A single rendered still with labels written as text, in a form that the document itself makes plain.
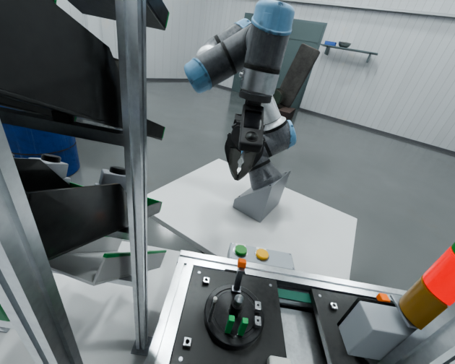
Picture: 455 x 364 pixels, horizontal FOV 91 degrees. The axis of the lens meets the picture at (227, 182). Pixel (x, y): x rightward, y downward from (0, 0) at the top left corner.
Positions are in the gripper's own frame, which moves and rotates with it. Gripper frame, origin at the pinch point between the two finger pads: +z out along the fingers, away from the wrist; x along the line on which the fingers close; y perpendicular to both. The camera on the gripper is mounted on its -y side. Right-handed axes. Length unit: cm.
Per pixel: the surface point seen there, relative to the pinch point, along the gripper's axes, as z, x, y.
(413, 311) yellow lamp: -4.3, -21.6, -32.5
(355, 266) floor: 123, -134, 100
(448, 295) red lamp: -8.9, -22.0, -33.3
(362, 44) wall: -118, -359, 816
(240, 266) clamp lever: 16.8, -4.7, -12.8
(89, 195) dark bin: -10.2, 18.0, -29.5
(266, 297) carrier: 26.2, -13.4, -13.5
